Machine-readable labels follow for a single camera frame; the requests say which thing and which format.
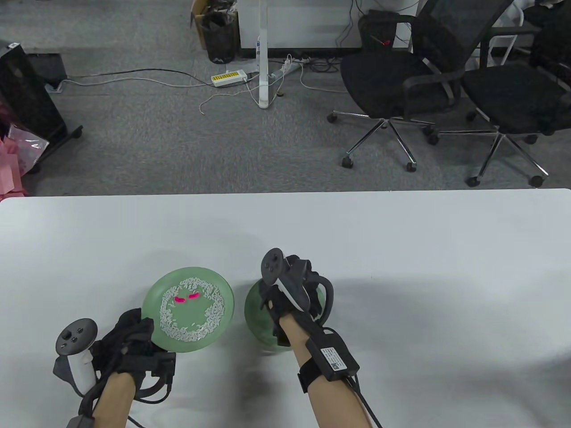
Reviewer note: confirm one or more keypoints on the person's right hand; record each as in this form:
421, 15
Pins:
279, 307

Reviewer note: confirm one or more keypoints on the person's left hand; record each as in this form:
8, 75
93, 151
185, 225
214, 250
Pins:
127, 343

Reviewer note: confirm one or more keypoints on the green plate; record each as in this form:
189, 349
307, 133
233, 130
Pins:
192, 316
256, 318

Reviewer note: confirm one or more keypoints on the person's right forearm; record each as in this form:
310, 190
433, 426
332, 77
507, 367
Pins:
332, 408

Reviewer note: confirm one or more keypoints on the person's left forearm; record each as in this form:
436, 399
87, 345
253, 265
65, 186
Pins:
113, 401

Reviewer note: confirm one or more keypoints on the grey handheld controller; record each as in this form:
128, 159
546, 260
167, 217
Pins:
273, 265
76, 335

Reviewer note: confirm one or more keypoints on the black wrist sensor box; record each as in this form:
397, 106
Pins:
79, 422
332, 356

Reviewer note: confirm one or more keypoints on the pink paper bag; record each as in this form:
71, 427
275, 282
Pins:
11, 174

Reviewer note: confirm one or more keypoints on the pink plastic bag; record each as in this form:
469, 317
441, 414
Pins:
29, 149

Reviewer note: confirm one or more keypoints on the yellow and white power strip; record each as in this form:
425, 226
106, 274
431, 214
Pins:
228, 78

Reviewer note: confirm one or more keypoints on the white desk leg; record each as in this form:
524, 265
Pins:
263, 67

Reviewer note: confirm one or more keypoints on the black mesh office chair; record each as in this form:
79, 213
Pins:
513, 98
383, 84

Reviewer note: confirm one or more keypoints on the black cabinet on wheels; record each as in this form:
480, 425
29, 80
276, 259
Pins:
26, 98

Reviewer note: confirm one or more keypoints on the black trash bin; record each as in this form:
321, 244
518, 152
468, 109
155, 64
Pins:
221, 40

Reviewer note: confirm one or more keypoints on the black low box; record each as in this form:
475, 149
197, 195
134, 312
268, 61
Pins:
47, 69

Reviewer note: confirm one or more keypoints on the white desk panel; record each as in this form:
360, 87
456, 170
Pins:
308, 22

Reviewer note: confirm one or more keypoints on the black computer tower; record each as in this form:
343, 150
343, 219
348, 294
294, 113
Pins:
377, 31

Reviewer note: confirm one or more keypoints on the brown cardboard box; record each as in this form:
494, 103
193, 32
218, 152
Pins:
196, 18

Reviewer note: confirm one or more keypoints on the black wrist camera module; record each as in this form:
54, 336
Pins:
164, 364

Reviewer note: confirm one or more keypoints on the white chair frame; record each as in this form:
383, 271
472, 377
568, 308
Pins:
508, 42

